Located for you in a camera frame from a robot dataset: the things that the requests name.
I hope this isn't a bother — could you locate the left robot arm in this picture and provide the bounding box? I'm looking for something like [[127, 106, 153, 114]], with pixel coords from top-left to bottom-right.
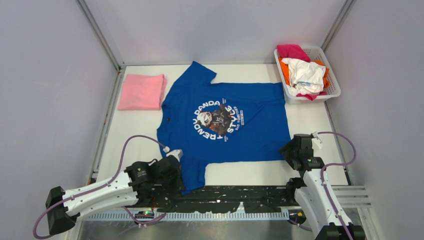
[[45, 150, 184, 235]]

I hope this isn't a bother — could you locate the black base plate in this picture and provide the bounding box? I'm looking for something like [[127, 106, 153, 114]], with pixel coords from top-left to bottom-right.
[[134, 185, 300, 214]]

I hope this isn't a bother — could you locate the white t shirt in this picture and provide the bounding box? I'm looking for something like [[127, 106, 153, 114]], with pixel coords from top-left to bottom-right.
[[279, 57, 329, 97]]

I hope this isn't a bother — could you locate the folded pink t shirt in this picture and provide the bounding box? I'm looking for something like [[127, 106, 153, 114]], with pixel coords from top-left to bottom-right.
[[117, 74, 167, 111]]

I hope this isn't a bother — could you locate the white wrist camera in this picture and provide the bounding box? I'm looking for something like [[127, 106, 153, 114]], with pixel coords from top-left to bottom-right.
[[162, 146, 183, 162], [311, 131, 323, 150]]

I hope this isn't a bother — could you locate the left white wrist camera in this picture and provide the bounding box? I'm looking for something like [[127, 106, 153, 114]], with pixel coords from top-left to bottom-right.
[[162, 146, 183, 162]]

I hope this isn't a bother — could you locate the magenta t shirt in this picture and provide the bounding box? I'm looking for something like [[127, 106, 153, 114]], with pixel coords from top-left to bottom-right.
[[276, 44, 327, 101]]

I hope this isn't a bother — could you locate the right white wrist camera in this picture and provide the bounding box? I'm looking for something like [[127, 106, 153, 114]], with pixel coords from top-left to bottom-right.
[[311, 131, 323, 150]]

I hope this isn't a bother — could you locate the blue printed t shirt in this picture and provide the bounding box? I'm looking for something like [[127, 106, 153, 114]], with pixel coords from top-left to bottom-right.
[[157, 61, 291, 195]]

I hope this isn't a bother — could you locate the white plastic basket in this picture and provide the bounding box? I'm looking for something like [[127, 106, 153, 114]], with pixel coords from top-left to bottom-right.
[[274, 44, 341, 104]]

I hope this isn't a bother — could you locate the white slotted cable duct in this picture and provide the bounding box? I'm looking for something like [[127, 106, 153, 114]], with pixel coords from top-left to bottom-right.
[[85, 210, 289, 222]]

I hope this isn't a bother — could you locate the orange t shirt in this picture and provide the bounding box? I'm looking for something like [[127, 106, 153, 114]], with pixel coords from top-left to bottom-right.
[[278, 57, 330, 89]]

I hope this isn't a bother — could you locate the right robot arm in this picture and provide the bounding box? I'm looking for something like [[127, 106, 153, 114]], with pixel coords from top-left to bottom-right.
[[279, 133, 366, 240]]

